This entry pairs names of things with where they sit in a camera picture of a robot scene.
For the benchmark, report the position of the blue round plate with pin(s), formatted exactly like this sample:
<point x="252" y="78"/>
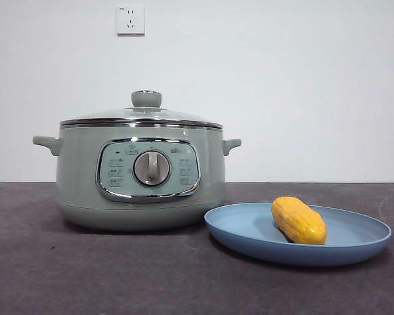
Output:
<point x="243" y="229"/>

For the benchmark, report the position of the glass lid with green knob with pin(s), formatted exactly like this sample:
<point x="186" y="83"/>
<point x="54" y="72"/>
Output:
<point x="146" y="99"/>

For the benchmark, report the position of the white wall power socket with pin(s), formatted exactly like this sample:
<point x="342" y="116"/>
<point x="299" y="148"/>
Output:
<point x="130" y="20"/>

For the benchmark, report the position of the yellow corn cob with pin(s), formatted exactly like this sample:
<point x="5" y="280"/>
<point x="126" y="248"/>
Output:
<point x="298" y="221"/>

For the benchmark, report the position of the pale green electric steamer pot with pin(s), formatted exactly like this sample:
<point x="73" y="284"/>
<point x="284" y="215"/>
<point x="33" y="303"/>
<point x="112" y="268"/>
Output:
<point x="78" y="170"/>

